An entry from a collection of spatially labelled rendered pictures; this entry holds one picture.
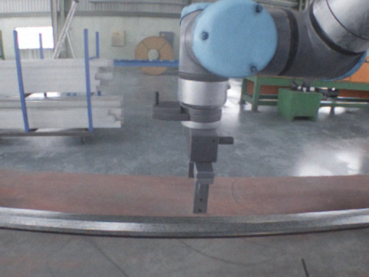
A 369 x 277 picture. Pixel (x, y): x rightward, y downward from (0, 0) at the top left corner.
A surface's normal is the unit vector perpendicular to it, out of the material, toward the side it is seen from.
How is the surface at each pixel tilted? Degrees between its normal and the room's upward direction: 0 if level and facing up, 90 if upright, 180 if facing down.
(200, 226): 75
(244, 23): 90
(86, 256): 0
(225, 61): 90
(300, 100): 92
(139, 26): 90
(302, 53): 103
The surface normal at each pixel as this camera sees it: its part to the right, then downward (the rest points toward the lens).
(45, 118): 0.15, 0.33
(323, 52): -0.53, 0.80
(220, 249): 0.04, -0.95
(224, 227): 0.06, 0.07
